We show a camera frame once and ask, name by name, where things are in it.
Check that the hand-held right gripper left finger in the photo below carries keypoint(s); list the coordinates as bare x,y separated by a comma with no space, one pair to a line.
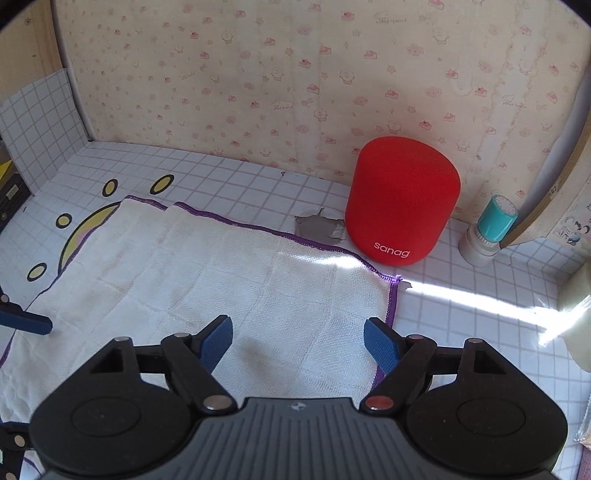
217,341

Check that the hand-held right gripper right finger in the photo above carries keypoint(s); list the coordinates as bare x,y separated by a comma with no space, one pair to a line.
381,344

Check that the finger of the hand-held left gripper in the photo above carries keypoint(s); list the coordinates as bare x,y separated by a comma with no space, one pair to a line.
25,321
14,443

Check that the white towel purple trim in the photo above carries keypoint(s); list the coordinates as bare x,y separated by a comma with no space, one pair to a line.
184,277

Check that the black case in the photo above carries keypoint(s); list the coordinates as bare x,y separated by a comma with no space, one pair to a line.
11,198

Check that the red cylindrical speaker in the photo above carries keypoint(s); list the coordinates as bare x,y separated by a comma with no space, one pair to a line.
401,203

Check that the teal capped white bottle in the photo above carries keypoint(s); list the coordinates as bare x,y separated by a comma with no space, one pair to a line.
491,226

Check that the clear plastic snack bag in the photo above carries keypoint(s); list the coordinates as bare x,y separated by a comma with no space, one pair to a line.
585,429

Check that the cartoon paper note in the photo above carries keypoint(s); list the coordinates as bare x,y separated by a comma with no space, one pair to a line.
575,228

